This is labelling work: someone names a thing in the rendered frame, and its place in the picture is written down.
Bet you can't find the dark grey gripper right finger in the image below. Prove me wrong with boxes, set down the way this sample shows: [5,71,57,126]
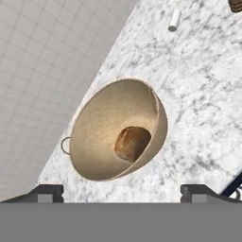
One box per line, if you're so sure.
[180,183,242,204]

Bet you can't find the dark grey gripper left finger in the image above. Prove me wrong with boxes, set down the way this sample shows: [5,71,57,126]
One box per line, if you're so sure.
[0,183,64,204]

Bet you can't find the tan round basket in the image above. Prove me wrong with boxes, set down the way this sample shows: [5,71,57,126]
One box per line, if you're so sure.
[69,78,169,182]

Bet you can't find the brown bread loaf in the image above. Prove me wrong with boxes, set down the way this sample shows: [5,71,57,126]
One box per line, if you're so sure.
[113,126,152,164]

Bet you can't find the black and white fixture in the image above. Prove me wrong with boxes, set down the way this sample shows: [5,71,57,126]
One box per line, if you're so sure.
[220,171,242,201]

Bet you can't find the small white cylinder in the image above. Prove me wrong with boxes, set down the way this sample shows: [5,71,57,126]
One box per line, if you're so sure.
[167,8,182,33]

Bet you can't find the dark brown ridged object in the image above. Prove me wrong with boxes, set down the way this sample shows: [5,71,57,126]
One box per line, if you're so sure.
[228,0,242,13]

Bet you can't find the thin grey wire ring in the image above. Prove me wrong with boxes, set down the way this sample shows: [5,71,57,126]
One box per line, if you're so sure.
[60,136,73,156]

